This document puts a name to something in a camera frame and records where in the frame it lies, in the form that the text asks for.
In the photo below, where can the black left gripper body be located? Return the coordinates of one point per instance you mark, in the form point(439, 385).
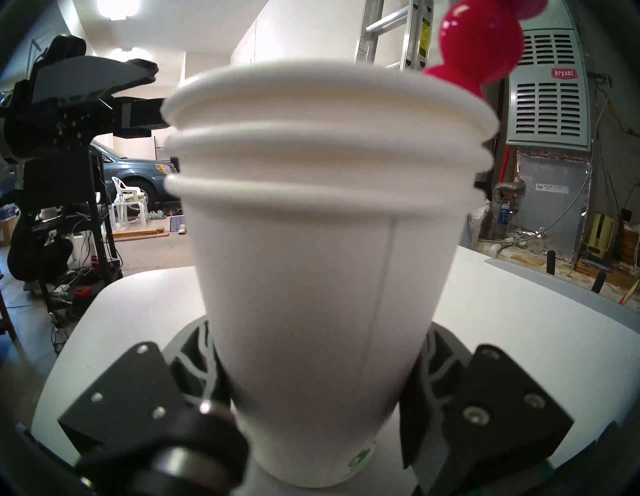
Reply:
point(60, 130)

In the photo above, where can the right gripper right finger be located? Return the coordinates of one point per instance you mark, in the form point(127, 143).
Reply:
point(490, 415)

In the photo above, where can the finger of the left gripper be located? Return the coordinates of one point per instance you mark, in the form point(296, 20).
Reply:
point(90, 77)

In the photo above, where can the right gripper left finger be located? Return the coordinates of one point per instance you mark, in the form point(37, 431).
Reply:
point(130, 395)

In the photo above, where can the white paper cup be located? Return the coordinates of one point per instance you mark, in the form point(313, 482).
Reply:
point(325, 150)
point(325, 300)
point(325, 95)

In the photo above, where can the multicolour bead marker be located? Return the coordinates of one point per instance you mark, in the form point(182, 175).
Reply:
point(480, 40)

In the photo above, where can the bright ceiling light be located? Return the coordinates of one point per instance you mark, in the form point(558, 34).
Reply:
point(117, 7)

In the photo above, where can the blue grey car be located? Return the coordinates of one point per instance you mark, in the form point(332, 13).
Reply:
point(140, 175)

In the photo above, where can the white plastic chair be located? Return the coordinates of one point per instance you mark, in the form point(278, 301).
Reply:
point(127, 200)

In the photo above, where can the black metal equipment stand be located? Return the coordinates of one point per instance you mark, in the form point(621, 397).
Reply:
point(97, 225)

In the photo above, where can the yellow green thermos jug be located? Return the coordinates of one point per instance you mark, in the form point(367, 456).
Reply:
point(600, 232)

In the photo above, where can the grey Bryant furnace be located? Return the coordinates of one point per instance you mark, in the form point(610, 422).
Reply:
point(545, 110)

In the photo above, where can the aluminium extension ladder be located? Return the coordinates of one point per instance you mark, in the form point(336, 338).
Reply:
point(417, 30)

